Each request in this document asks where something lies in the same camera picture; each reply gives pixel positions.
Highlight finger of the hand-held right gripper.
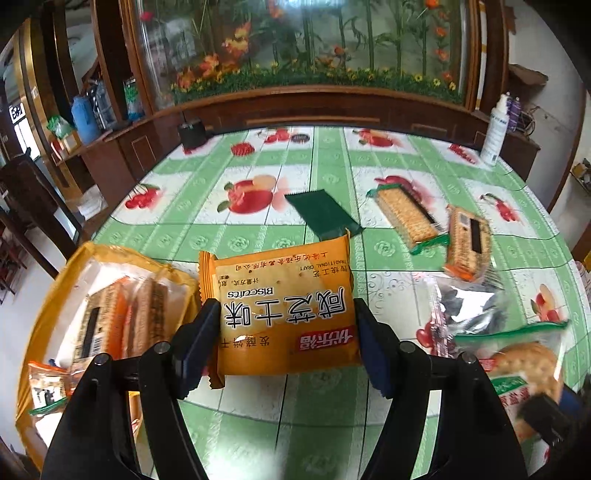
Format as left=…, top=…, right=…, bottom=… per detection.
left=517, top=392, right=570, bottom=449

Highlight green plastic bag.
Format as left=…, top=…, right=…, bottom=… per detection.
left=46, top=115, right=75, bottom=139

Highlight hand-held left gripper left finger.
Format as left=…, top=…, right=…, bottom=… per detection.
left=41, top=298, right=222, bottom=480

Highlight cracker packet green ends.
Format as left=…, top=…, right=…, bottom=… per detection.
left=366, top=181, right=450, bottom=254

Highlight large cracker packet orange edge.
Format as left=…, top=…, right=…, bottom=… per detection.
left=74, top=281, right=127, bottom=363

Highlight white spray bottle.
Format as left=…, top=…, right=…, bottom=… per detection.
left=480, top=92, right=511, bottom=167

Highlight glass partition with artificial flowers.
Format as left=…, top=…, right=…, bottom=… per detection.
left=127, top=0, right=478, bottom=109

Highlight blue thermos flask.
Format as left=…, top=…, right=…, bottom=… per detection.
left=71, top=95, right=100, bottom=145

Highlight yellow bag of snack packets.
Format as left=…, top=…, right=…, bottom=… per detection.
left=14, top=242, right=201, bottom=457

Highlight dark green snack packet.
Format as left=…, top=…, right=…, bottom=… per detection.
left=284, top=188, right=365, bottom=241

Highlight green fruit-print tablecloth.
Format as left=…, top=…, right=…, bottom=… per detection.
left=46, top=124, right=591, bottom=480

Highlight dark wooden chair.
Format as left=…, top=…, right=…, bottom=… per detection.
left=0, top=154, right=87, bottom=260

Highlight orange biscuit packet zigzag ends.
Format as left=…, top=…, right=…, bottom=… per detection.
left=198, top=231, right=363, bottom=389

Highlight clear water bottles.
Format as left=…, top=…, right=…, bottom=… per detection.
left=89, top=79, right=117, bottom=131

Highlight square cracker packet orange ends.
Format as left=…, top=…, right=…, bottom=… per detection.
left=443, top=204, right=494, bottom=281

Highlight round cracker packet green trim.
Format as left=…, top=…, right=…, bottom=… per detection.
left=455, top=320, right=571, bottom=455

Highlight large brown cracker packet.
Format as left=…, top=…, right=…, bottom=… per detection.
left=124, top=276, right=172, bottom=358

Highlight small black box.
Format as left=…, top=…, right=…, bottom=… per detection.
left=178, top=119, right=206, bottom=151

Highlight small orange snack packet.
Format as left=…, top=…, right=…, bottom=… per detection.
left=27, top=361, right=78, bottom=417

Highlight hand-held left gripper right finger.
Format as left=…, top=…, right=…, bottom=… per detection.
left=353, top=298, right=529, bottom=480

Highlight clear silver snack packet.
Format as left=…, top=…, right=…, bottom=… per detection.
left=426, top=272, right=509, bottom=357

